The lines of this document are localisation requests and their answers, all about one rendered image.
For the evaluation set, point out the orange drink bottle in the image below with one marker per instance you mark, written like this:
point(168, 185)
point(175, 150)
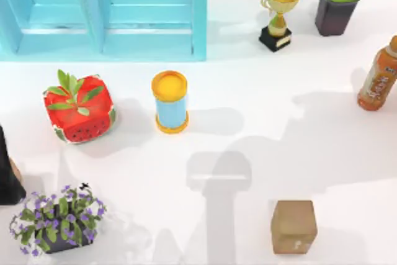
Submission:
point(377, 82)

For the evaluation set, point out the purple flower plant pot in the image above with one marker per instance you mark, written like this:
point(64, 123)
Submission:
point(59, 218)

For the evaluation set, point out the brown cardboard box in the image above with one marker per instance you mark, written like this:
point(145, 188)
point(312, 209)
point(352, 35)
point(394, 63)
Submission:
point(293, 227)

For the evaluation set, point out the blue and yellow can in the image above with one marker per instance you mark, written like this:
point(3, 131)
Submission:
point(170, 110)

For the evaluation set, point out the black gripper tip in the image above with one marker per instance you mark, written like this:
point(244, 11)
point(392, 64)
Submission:
point(7, 175)

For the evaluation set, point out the gold trophy with black base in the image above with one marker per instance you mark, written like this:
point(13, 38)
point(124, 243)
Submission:
point(280, 1)

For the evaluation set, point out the watermelon-patterned plant pot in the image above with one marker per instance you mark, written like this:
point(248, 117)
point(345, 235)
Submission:
point(81, 116)

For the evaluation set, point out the light blue rack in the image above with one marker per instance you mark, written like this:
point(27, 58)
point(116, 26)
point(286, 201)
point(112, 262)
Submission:
point(149, 13)

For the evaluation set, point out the dark pot with green succulent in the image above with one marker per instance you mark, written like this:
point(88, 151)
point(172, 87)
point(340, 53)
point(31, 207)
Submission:
point(333, 13)

